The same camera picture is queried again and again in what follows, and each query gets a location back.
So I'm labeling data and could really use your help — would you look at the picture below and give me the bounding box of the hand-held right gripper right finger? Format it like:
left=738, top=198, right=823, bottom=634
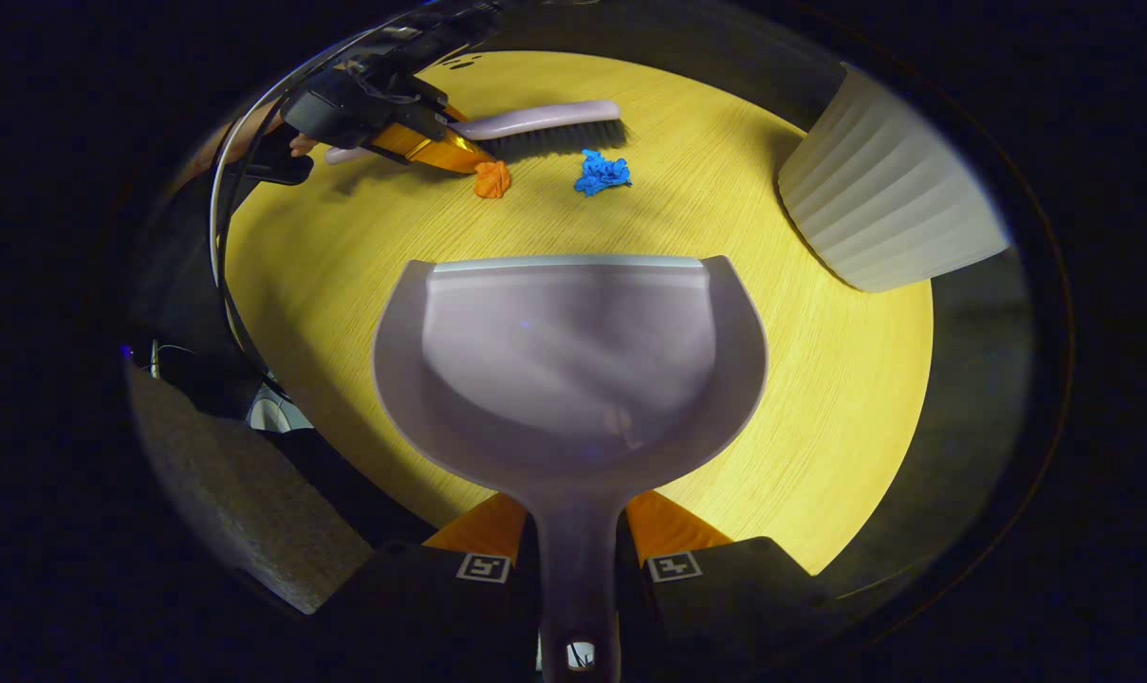
left=615, top=489, right=832, bottom=683

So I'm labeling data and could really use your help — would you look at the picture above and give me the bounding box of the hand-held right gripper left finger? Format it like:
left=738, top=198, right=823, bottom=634
left=312, top=491, right=542, bottom=683

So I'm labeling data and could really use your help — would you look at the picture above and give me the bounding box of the orange paper trash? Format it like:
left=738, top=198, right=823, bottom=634
left=473, top=159, right=513, bottom=200

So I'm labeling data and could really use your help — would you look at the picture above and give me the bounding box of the small grey broom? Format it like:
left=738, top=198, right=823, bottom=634
left=324, top=99, right=630, bottom=168

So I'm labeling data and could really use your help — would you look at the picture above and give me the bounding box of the blue paper trash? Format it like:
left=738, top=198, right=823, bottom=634
left=573, top=148, right=634, bottom=198

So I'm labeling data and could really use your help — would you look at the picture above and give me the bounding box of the grey plastic dustpan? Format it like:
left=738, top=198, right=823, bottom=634
left=372, top=254, right=769, bottom=683

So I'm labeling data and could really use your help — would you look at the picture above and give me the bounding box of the white ribbed garbage bin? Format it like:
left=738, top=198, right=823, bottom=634
left=777, top=65, right=1012, bottom=293

